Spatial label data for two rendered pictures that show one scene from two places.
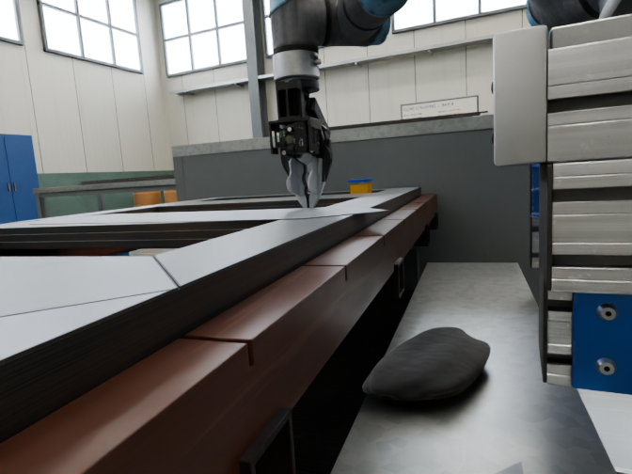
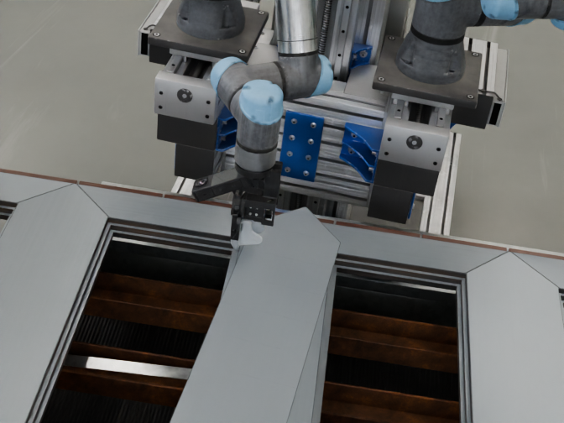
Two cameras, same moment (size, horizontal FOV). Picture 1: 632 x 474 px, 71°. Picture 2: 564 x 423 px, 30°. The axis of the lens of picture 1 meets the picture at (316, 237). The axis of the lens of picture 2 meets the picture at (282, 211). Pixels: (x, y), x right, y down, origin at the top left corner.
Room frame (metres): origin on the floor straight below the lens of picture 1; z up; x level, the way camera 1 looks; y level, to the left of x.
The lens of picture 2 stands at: (1.19, 1.51, 2.15)
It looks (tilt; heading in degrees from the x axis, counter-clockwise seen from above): 38 degrees down; 252
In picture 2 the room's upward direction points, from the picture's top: 8 degrees clockwise
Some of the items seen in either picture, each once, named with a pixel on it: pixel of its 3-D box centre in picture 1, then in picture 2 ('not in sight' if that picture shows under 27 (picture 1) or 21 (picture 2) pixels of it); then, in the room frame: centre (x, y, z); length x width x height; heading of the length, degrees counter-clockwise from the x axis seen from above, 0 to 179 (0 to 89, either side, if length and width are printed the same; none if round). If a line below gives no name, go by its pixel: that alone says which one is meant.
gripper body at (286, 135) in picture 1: (298, 120); (255, 189); (0.76, 0.02, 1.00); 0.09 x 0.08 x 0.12; 160
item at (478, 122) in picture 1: (358, 140); not in sight; (1.79, -0.19, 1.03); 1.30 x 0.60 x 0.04; 70
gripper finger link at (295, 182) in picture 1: (295, 184); (247, 237); (0.77, 0.03, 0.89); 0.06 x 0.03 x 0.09; 160
